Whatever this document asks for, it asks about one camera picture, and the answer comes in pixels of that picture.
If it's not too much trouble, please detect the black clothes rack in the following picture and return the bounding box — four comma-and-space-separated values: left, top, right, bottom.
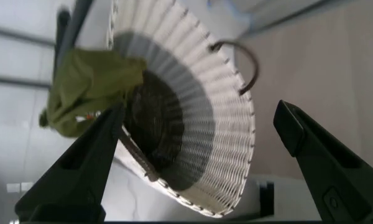
0, 0, 94, 91

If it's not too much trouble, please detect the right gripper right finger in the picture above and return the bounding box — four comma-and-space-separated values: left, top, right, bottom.
272, 99, 373, 223

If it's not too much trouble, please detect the green garment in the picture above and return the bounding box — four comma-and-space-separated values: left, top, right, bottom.
39, 46, 147, 138

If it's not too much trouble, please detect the white curtain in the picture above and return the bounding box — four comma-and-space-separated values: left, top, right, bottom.
210, 0, 327, 32

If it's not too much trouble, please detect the white laundry basket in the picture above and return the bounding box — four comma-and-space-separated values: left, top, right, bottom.
107, 0, 260, 218

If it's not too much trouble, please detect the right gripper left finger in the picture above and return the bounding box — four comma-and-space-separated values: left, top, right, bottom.
14, 101, 127, 223

